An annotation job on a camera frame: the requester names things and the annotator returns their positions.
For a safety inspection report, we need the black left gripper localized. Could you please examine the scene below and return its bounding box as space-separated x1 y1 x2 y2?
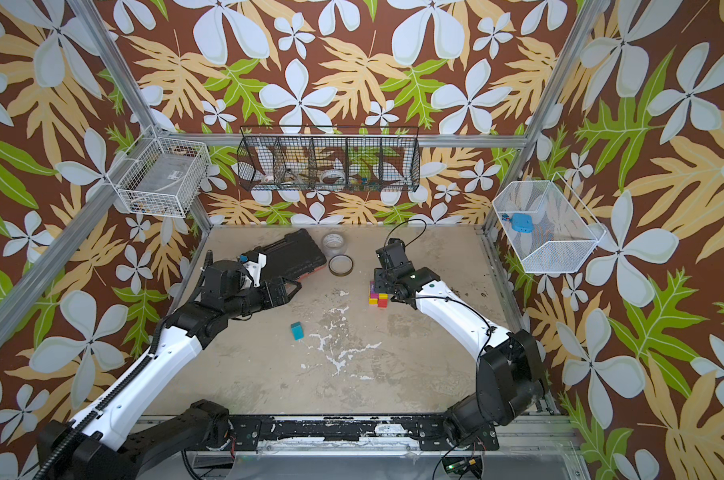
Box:
225 276 302 321

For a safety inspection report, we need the teal wood block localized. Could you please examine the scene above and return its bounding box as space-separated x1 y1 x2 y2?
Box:
290 322 305 341

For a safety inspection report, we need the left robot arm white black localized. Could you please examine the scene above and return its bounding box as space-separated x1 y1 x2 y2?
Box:
35 255 302 479

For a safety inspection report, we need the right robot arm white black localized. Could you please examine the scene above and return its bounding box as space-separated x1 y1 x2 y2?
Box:
373 238 548 446

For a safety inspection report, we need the black plastic tool case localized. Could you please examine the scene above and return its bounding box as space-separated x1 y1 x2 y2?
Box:
240 229 327 282

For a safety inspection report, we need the white tape roll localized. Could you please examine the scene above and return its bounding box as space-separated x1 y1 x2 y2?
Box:
319 169 346 186

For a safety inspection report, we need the blue object in basket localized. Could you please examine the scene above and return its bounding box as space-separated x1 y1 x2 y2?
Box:
501 213 534 234

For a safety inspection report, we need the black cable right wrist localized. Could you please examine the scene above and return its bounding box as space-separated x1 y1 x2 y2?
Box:
384 218 429 250

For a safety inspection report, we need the black wire basket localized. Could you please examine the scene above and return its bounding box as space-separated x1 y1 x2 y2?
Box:
234 125 422 192

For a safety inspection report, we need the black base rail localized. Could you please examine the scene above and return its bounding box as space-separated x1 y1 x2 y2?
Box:
228 413 499 453

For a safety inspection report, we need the white wire basket left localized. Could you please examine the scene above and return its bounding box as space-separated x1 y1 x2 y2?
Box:
109 130 211 218

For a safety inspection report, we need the white wire basket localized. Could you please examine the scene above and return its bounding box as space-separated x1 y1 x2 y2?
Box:
109 130 211 218
493 174 606 276

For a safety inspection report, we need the white wire basket right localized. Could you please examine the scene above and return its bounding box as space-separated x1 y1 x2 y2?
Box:
493 174 606 276

